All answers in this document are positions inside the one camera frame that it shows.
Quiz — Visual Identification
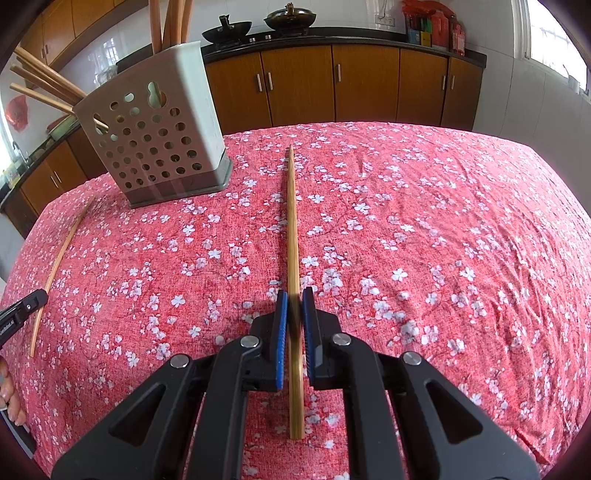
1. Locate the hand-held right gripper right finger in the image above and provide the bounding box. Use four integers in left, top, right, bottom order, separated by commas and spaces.
300, 288, 541, 480

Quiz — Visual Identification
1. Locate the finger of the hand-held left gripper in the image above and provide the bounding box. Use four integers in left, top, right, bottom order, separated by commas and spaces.
0, 288, 49, 347

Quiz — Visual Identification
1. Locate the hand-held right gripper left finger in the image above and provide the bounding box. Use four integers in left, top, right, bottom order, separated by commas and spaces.
51, 290, 289, 480

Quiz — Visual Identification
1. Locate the beige perforated utensil holder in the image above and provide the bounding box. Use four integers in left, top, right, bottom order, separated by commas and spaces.
73, 41, 234, 209

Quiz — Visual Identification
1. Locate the person's left hand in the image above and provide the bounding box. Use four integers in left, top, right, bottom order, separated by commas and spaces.
0, 356, 27, 426

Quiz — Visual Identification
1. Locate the wooden base cabinet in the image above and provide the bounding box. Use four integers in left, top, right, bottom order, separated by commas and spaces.
0, 134, 107, 236
205, 45, 485, 132

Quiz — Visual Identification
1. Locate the black countertop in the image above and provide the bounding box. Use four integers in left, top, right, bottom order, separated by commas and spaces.
0, 129, 79, 208
203, 33, 488, 65

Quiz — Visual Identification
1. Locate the red floral tablecloth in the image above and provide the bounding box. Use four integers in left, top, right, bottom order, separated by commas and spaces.
0, 121, 591, 480

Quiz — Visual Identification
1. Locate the green basin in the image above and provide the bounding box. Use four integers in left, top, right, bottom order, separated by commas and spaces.
48, 115, 81, 139

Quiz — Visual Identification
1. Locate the black wok with lid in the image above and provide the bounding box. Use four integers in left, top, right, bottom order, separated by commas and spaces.
263, 2, 318, 31

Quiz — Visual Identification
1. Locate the red plastic bag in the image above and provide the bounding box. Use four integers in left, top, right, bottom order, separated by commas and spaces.
401, 0, 451, 20

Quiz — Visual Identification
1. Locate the window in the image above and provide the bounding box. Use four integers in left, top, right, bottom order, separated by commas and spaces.
526, 0, 591, 100

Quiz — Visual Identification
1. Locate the red wall decoration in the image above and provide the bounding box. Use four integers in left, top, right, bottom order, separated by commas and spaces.
4, 96, 31, 129

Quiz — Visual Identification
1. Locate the wooden wall cabinet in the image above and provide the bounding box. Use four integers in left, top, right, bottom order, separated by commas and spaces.
18, 0, 127, 70

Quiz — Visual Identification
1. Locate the black wok with handle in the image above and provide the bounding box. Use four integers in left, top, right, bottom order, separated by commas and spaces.
202, 15, 254, 44

